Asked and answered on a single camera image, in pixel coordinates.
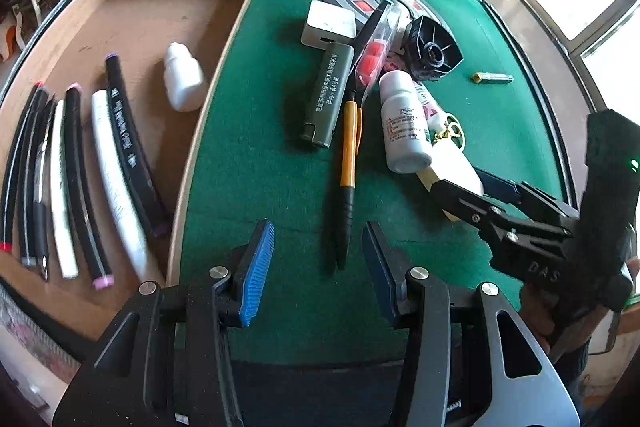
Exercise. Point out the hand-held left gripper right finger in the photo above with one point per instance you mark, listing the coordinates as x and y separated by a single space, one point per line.
380 272

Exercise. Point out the person's right hand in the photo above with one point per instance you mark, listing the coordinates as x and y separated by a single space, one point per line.
537 322

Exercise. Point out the thick white marker pen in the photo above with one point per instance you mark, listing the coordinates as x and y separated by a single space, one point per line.
117 187

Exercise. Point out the black marker with pink caps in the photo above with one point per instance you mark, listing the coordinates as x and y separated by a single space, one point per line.
82 187

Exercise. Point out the white charger box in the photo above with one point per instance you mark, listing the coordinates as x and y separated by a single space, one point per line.
327 24

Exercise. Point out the black marker with purple caps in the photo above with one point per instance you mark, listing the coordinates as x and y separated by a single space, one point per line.
132 142

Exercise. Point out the orange and black pen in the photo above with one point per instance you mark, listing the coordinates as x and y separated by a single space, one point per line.
347 167

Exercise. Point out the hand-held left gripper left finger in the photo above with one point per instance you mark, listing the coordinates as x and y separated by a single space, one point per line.
257 277

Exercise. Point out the black fan-like device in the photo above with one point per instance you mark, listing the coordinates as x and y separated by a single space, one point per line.
432 52

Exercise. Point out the white and orange plastic stool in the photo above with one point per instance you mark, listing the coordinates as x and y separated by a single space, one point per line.
7 39

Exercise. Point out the olive green plastic tube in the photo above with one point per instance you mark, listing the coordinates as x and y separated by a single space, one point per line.
327 99

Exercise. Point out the shallow cardboard box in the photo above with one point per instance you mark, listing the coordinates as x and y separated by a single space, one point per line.
150 22

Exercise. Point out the cream rectangular block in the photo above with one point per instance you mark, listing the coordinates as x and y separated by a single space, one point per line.
460 169

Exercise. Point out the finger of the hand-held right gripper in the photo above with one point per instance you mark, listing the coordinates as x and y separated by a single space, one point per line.
465 202
500 189

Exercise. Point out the thin black red-ended pen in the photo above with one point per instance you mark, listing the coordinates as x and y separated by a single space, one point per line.
12 172

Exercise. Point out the white medicine bottle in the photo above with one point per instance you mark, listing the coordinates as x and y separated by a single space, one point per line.
405 122

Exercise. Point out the white bottle with pink label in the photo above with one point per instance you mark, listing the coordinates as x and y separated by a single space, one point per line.
431 104

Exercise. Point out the slim black pen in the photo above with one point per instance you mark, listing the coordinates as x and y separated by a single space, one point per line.
372 39

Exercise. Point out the small white dropper bottle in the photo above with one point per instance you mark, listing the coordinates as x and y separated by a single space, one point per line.
184 79

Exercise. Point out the black clear gel pen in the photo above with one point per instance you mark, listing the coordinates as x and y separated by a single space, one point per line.
44 187

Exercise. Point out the clear packet with red pieces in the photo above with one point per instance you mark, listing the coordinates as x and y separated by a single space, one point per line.
372 57

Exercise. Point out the thin white marker pen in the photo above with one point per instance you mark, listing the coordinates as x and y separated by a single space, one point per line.
64 207

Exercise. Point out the thin black grey-ended pen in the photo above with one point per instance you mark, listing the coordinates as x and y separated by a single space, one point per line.
30 187

